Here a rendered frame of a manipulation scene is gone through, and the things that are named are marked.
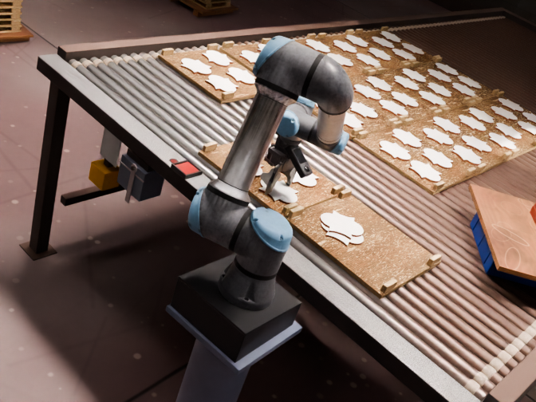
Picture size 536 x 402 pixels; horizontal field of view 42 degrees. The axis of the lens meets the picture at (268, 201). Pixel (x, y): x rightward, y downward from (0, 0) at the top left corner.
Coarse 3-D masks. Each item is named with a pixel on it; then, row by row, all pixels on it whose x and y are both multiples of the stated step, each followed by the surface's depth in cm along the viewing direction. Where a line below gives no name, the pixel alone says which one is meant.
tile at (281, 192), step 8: (264, 184) 233; (280, 184) 236; (264, 192) 230; (272, 192) 230; (280, 192) 232; (288, 192) 233; (296, 192) 235; (280, 200) 228; (288, 200) 229; (296, 200) 231
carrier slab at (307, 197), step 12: (228, 144) 250; (204, 156) 239; (216, 156) 241; (216, 168) 237; (264, 168) 243; (312, 168) 253; (324, 180) 249; (252, 192) 228; (300, 192) 237; (312, 192) 239; (324, 192) 242; (264, 204) 226; (276, 204) 227; (300, 204) 231; (312, 204) 233
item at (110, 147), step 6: (108, 132) 251; (108, 138) 252; (114, 138) 250; (102, 144) 256; (108, 144) 253; (114, 144) 251; (102, 150) 257; (108, 150) 254; (114, 150) 252; (108, 156) 255; (114, 156) 253; (114, 162) 253
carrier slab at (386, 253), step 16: (320, 208) 232; (336, 208) 235; (352, 208) 238; (368, 208) 242; (304, 224) 222; (320, 224) 224; (368, 224) 233; (384, 224) 236; (320, 240) 217; (336, 240) 219; (368, 240) 225; (384, 240) 228; (400, 240) 230; (336, 256) 212; (352, 256) 215; (368, 256) 217; (384, 256) 220; (400, 256) 223; (416, 256) 225; (352, 272) 208; (368, 272) 210; (384, 272) 213; (400, 272) 215; (416, 272) 218; (368, 288) 205
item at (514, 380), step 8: (528, 360) 195; (520, 368) 191; (528, 368) 192; (512, 376) 187; (520, 376) 188; (528, 376) 189; (504, 384) 184; (512, 384) 184; (520, 384) 185; (528, 384) 186; (496, 392) 180; (504, 392) 181; (512, 392) 182; (520, 392) 183; (488, 400) 180; (496, 400) 178; (504, 400) 178; (512, 400) 179
